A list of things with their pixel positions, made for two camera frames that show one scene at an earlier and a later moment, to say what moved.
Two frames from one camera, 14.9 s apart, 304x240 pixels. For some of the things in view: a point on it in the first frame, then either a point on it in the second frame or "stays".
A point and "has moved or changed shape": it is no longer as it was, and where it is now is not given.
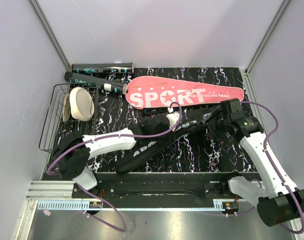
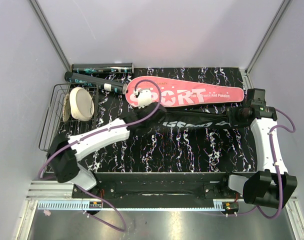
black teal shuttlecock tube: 123,68 stays
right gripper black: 213,132 → 231,119
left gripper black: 168,127 → 139,110
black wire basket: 54,130 stays
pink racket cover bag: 155,92 stays
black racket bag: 148,148 has moved or changed shape
